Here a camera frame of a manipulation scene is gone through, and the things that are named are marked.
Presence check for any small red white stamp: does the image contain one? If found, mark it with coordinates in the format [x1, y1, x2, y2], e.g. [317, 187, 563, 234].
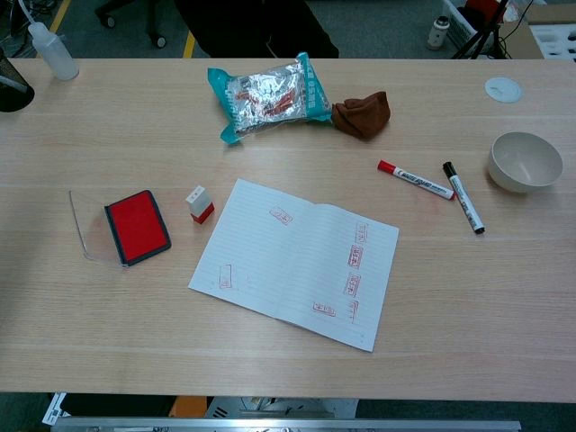
[184, 183, 215, 225]

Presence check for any white paper sheet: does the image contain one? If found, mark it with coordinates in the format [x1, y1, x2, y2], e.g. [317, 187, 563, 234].
[187, 177, 401, 354]

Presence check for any teal and silver snack package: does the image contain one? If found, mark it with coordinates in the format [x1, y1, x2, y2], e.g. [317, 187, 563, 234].
[206, 51, 333, 147]

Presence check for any brown folded cloth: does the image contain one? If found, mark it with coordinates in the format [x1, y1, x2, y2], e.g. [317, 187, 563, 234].
[330, 91, 392, 142]

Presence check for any red whiteboard marker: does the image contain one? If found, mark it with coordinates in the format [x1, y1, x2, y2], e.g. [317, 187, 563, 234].
[376, 159, 457, 202]

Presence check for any black whiteboard marker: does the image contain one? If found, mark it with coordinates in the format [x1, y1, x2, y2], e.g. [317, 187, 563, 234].
[442, 161, 487, 236]

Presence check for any person in black clothes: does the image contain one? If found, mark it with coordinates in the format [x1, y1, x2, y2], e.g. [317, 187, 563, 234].
[174, 0, 340, 59]

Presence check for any transparent ink pad lid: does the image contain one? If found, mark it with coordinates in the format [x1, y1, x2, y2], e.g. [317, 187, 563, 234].
[68, 189, 131, 268]

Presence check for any orange box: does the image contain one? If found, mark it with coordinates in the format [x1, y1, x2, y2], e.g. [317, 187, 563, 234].
[170, 395, 208, 419]

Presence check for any black office chair base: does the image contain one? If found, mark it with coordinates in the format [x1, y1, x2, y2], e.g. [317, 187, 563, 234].
[94, 0, 170, 50]

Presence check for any white thermos bottle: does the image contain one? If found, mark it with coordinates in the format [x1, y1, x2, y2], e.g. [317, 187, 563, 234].
[426, 15, 451, 50]

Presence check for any beige bowl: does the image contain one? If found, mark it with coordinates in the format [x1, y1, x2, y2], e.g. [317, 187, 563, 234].
[487, 130, 564, 194]

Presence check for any white plastic basket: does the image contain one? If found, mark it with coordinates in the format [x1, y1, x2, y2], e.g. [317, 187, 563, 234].
[443, 0, 481, 46]

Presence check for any black tripod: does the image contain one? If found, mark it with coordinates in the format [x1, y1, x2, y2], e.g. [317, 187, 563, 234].
[451, 0, 514, 60]

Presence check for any clear plastic squeeze bottle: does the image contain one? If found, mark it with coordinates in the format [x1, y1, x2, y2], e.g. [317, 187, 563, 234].
[17, 0, 80, 82]

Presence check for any black mesh pen holder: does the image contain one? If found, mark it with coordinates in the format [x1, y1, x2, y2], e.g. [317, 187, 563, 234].
[0, 47, 36, 113]

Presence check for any cardboard box with white foam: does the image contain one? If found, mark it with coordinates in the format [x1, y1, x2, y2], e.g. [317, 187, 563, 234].
[499, 0, 576, 62]

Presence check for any red ink pad dark frame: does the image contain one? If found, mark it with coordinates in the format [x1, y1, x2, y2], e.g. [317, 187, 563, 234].
[103, 189, 173, 267]

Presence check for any aluminium rail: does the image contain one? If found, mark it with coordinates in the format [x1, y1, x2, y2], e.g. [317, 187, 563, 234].
[51, 416, 523, 432]

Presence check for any white round cable grommet cover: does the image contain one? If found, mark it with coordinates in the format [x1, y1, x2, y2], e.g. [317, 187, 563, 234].
[484, 76, 524, 104]

